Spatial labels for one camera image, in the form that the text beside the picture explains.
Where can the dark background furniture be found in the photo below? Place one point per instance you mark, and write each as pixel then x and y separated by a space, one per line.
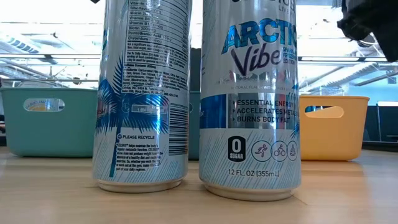
pixel 382 130

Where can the yellow plastic bin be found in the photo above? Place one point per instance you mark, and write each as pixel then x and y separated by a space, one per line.
pixel 335 140

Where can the dark blue plastic bin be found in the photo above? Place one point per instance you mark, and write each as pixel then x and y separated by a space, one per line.
pixel 194 130

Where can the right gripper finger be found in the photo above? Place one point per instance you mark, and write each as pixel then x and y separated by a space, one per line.
pixel 354 28

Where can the Celsius Arctic Vibe can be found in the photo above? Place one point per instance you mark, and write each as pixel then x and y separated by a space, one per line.
pixel 248 140
pixel 140 124

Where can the black folding room divider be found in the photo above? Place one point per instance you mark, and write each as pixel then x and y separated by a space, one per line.
pixel 195 71

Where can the teal green plastic bin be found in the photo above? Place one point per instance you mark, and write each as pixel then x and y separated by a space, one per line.
pixel 56 133

